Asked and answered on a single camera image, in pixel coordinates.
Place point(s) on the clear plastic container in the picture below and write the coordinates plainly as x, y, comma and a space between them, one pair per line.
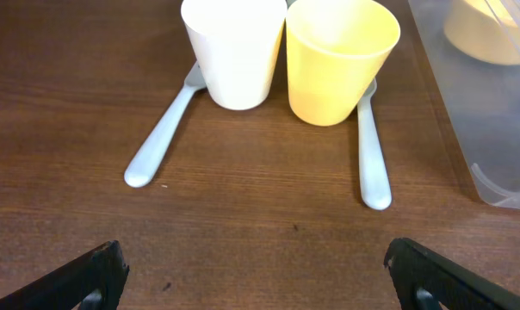
483, 104

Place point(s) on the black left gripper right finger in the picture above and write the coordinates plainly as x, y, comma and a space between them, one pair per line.
423, 279

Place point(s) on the pale plastic fork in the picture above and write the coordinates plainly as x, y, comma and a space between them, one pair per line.
148, 158

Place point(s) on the pale plastic spoon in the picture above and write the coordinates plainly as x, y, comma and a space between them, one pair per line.
374, 182

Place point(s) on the yellow plastic cup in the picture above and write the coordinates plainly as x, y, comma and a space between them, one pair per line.
334, 50

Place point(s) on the white plastic cup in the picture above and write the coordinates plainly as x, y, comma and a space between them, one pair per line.
236, 44

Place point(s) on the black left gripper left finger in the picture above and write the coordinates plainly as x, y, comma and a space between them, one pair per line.
95, 280

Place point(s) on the yellow plastic bowl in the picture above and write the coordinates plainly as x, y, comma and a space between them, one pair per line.
484, 30

